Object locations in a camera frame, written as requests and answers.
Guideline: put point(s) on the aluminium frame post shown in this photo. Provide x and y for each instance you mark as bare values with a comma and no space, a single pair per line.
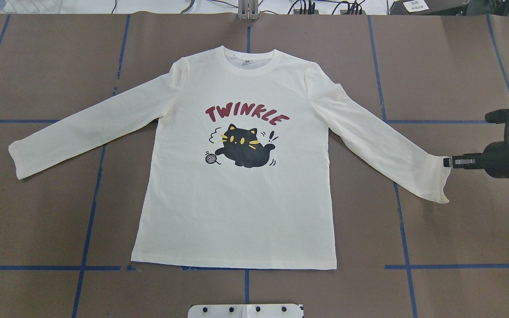
248,9

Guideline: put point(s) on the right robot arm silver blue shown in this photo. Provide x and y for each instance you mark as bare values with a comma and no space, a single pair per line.
494,160

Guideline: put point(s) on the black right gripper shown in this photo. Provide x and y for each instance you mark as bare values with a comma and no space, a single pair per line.
497,159

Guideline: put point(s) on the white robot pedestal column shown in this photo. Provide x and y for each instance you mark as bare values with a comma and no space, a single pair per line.
278,310

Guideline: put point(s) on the white long-sleeve cat shirt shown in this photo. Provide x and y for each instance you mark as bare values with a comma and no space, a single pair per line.
240,170

